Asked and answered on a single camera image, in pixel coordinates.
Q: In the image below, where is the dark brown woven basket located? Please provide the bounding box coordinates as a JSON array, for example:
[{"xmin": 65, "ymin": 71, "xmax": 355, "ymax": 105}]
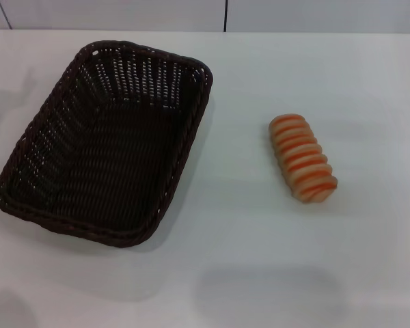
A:
[{"xmin": 0, "ymin": 40, "xmax": 214, "ymax": 249}]

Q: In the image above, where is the orange striped bread roll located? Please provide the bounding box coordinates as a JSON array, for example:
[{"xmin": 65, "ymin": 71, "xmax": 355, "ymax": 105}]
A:
[{"xmin": 268, "ymin": 114, "xmax": 339, "ymax": 205}]

